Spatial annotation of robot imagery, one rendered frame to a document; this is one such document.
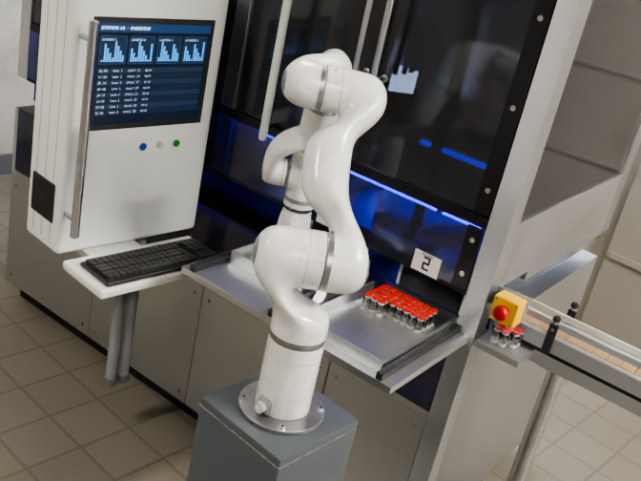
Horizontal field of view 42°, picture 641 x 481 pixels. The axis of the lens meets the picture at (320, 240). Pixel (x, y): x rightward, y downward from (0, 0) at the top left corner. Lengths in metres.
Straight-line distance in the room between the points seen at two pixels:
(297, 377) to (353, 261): 0.28
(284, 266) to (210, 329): 1.32
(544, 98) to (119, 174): 1.19
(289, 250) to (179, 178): 1.05
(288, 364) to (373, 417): 0.89
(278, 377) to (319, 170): 0.43
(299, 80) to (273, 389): 0.65
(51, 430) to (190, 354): 0.54
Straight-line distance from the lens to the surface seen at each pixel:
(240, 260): 2.34
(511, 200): 2.14
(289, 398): 1.76
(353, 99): 1.77
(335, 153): 1.70
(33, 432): 3.09
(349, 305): 2.27
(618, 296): 4.57
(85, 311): 3.40
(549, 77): 2.07
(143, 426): 3.14
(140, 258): 2.44
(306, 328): 1.67
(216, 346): 2.90
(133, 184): 2.50
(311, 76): 1.77
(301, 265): 1.60
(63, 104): 2.32
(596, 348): 2.36
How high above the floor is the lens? 1.92
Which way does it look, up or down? 23 degrees down
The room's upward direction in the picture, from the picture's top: 13 degrees clockwise
